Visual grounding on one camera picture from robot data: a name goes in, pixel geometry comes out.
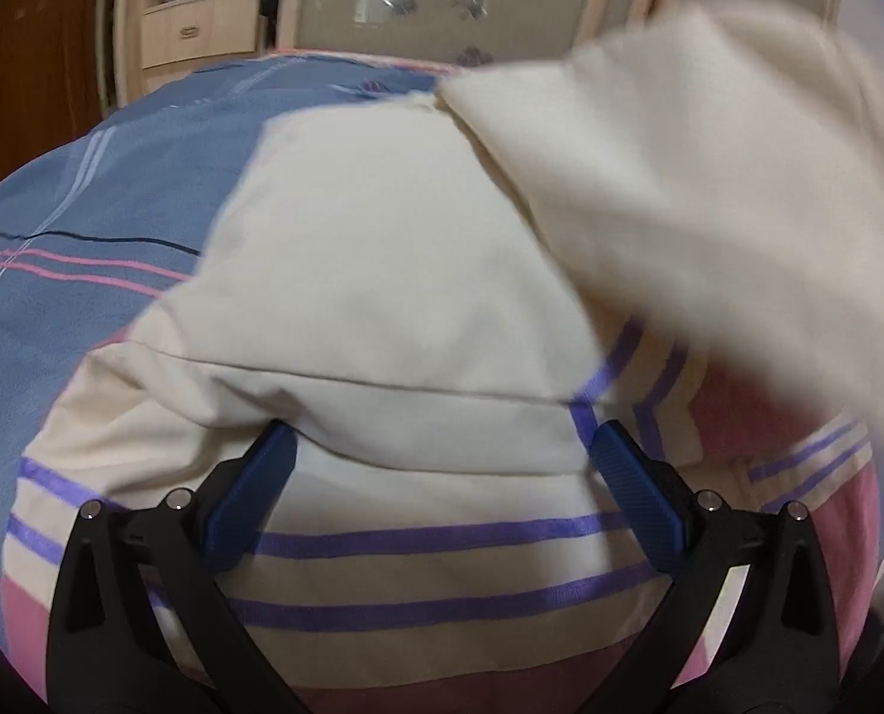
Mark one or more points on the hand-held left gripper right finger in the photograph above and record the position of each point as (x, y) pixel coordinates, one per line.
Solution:
(639, 494)

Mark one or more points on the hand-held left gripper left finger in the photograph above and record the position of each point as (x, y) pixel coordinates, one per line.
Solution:
(256, 483)

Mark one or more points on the cream and pink hooded jacket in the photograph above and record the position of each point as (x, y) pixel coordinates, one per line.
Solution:
(412, 275)

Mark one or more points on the blue striped bed sheet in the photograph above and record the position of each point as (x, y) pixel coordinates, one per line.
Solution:
(115, 193)

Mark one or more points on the light wood drawer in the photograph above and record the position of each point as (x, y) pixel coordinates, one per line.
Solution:
(200, 28)

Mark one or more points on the brown wooden door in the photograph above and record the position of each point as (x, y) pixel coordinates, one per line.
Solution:
(33, 52)

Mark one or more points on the wardrobe with frosted glass doors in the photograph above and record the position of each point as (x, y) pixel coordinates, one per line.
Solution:
(427, 0)

